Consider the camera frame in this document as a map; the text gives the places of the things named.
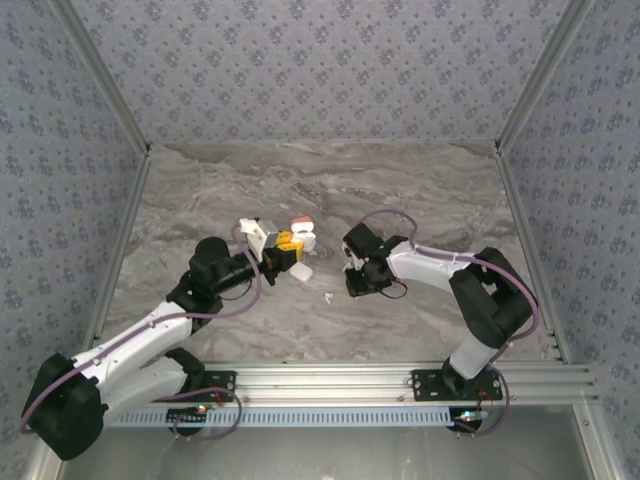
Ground aluminium frame post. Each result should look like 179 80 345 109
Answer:
48 0 153 156
493 0 597 156

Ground grey metal tray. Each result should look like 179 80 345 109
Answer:
24 403 629 480

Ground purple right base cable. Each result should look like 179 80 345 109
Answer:
469 366 512 439

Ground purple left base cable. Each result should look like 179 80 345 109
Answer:
153 387 244 442

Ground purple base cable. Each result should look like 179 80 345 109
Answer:
469 366 512 439
153 387 244 442

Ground aluminium table edge rail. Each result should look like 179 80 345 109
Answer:
493 144 572 364
83 149 153 351

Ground white slotted cable duct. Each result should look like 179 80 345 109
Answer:
105 407 457 429

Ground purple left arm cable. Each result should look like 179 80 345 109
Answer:
19 223 262 434

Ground wide aluminium extrusion beam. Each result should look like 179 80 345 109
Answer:
149 362 601 407

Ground black controller board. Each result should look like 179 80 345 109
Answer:
166 405 210 436
451 407 490 434

